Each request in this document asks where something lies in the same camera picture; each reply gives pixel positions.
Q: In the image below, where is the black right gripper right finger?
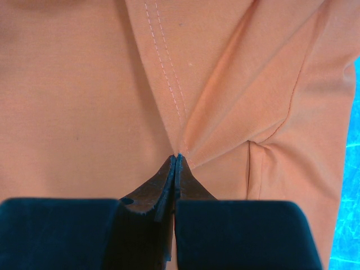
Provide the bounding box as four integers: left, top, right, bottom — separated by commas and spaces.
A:
174, 155, 322, 269

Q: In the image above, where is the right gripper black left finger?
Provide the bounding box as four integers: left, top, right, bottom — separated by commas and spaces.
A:
1, 156, 176, 269

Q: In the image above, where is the orange t-shirt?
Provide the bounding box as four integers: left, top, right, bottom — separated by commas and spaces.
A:
1, 1, 359, 268

